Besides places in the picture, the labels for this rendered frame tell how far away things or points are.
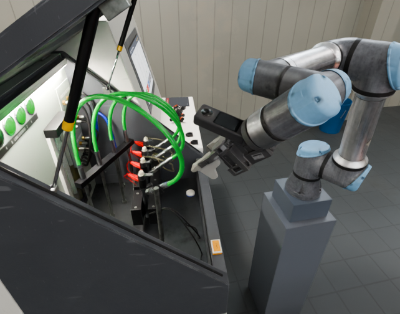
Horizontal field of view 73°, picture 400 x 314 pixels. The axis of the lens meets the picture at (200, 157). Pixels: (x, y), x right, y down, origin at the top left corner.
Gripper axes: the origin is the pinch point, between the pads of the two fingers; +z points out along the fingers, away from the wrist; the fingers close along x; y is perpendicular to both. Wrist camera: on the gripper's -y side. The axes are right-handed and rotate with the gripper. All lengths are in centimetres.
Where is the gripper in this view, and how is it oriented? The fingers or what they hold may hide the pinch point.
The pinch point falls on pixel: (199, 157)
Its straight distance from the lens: 69.1
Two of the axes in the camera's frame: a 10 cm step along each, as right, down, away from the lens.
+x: 4.9, -6.5, 5.8
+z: -5.1, 3.2, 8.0
